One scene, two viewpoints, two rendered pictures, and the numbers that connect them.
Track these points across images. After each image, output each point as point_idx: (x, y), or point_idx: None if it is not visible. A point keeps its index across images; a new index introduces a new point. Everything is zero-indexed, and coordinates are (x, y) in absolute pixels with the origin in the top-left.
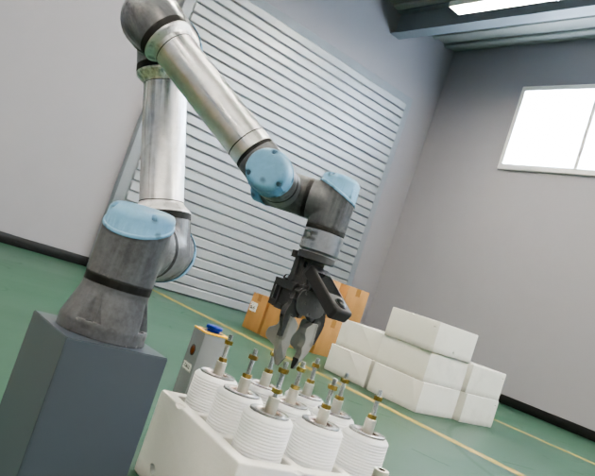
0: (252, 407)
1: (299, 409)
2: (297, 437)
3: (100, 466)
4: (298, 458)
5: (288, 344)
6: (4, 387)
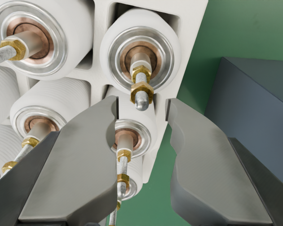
0: (172, 69)
1: (38, 105)
2: (84, 37)
3: (267, 73)
4: (86, 18)
5: (181, 121)
6: (172, 212)
